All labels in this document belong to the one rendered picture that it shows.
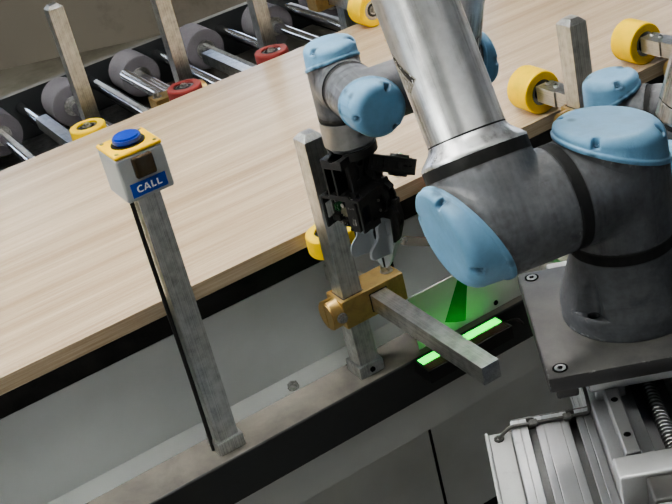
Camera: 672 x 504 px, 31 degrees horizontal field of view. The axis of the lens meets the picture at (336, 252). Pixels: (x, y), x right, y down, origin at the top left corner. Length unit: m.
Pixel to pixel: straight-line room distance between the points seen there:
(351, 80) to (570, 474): 0.58
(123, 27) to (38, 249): 4.27
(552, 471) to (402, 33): 0.48
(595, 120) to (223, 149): 1.22
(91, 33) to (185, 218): 4.36
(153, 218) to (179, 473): 0.42
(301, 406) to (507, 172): 0.81
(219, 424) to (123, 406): 0.24
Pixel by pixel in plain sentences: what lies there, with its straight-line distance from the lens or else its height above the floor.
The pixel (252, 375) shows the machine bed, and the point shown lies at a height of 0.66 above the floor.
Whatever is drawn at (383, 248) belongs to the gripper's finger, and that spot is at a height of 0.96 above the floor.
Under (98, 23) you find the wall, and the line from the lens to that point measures 6.42.
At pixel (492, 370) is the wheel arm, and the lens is 1.67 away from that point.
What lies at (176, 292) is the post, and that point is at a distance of 1.72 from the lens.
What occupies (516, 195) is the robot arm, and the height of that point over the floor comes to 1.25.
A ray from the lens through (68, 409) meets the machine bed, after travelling 1.98.
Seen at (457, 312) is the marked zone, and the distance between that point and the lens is 1.99.
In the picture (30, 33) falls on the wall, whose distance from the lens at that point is 6.51.
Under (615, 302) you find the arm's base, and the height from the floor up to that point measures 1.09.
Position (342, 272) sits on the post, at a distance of 1.84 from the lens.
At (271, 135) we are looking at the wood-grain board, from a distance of 2.38.
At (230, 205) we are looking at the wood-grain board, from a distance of 2.13.
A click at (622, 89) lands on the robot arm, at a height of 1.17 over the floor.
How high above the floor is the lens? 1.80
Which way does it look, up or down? 28 degrees down
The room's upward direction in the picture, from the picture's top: 14 degrees counter-clockwise
